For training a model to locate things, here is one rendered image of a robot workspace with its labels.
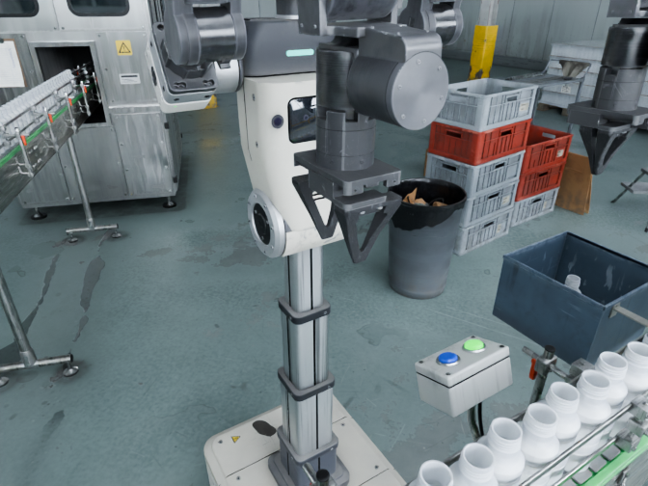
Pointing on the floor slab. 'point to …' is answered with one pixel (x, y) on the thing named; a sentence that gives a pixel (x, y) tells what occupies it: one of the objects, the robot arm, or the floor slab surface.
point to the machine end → (104, 127)
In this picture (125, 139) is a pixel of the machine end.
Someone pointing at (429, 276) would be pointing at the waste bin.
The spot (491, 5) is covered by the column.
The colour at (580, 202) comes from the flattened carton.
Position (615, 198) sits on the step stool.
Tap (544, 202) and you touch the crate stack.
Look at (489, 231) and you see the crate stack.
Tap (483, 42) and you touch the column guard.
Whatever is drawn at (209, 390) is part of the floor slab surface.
